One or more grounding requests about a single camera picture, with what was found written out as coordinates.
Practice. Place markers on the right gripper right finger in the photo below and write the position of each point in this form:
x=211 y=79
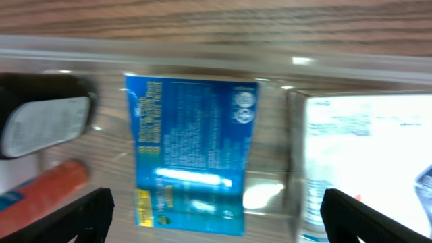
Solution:
x=347 y=220

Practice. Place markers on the black bottle white cap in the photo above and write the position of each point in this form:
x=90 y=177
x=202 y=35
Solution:
x=39 y=111

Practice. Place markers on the orange tube white cap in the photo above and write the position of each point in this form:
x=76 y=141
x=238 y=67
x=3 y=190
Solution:
x=33 y=199

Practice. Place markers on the blue medicine box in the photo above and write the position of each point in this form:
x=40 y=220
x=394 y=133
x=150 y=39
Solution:
x=192 y=141

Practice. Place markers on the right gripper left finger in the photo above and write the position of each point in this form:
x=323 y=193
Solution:
x=86 y=220

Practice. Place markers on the clear plastic container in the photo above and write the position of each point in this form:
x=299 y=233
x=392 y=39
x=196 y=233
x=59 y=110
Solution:
x=117 y=141

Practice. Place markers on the white bandage box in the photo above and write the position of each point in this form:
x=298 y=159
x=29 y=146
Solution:
x=373 y=146

